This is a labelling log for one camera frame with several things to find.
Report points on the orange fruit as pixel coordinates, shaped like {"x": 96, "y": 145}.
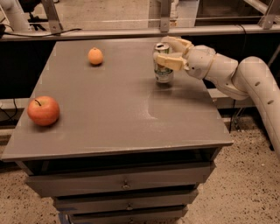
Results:
{"x": 95, "y": 56}

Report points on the middle metal bracket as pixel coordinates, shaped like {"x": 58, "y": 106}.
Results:
{"x": 165, "y": 11}

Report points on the red apple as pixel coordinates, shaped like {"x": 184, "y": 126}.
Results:
{"x": 43, "y": 110}

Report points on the grey drawer cabinet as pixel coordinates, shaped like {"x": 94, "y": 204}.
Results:
{"x": 116, "y": 116}

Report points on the top grey drawer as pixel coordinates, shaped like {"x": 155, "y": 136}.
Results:
{"x": 118, "y": 180}

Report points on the middle grey drawer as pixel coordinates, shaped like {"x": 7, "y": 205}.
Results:
{"x": 128, "y": 201}

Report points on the white pipe top left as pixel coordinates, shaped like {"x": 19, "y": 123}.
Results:
{"x": 15, "y": 14}

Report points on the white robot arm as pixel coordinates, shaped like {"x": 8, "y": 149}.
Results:
{"x": 239, "y": 80}

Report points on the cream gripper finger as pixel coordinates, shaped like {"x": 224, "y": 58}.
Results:
{"x": 178, "y": 45}
{"x": 174, "y": 61}

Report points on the grey drawer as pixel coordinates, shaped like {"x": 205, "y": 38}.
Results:
{"x": 118, "y": 180}
{"x": 129, "y": 217}
{"x": 128, "y": 201}

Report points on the grey metal rail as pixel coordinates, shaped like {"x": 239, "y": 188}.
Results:
{"x": 76, "y": 34}

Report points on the metal bracket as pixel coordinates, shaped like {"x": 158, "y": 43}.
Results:
{"x": 52, "y": 16}
{"x": 165, "y": 11}

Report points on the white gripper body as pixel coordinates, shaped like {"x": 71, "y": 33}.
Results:
{"x": 199, "y": 62}

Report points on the bottom grey drawer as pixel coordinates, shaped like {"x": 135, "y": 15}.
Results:
{"x": 129, "y": 217}

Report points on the left metal bracket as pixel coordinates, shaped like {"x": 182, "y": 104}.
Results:
{"x": 52, "y": 16}

